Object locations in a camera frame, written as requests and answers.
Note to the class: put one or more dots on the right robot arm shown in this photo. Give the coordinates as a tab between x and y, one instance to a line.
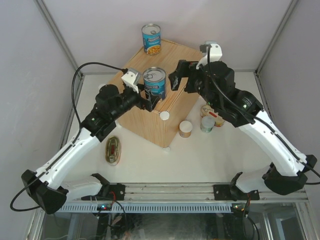
287	171

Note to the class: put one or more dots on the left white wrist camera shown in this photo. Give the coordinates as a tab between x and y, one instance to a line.
131	78

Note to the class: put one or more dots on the green can white lid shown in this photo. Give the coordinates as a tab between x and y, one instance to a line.
207	124

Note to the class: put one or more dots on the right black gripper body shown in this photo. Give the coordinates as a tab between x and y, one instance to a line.
196	83

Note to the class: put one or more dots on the grey slotted cable duct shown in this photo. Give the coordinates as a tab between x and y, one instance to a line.
146	208

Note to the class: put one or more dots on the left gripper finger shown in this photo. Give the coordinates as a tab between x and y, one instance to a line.
152	100
140	87

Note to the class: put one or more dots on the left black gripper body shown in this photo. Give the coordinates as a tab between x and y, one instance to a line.
129	99

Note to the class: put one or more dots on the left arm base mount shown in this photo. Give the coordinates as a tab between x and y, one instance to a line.
114	191

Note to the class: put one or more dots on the blue soup can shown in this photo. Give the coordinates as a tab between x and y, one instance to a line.
151	36
154	79

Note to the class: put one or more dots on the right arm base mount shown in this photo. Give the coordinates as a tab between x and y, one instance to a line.
228	192

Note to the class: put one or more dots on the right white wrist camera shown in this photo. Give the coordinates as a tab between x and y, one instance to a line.
211	52

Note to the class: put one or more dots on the oval red sardine tin right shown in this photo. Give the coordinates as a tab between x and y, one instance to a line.
206	110

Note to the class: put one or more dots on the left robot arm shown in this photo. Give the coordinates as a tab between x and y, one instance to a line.
46	185

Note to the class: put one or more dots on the tan can white lid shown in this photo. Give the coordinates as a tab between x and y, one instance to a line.
185	129

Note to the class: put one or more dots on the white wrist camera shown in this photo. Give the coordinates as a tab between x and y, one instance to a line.
131	78
211	52

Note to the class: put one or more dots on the wooden cube counter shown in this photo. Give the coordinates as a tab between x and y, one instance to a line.
162	124

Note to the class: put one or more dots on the oval sardine tin left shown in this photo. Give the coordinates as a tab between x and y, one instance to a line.
113	150

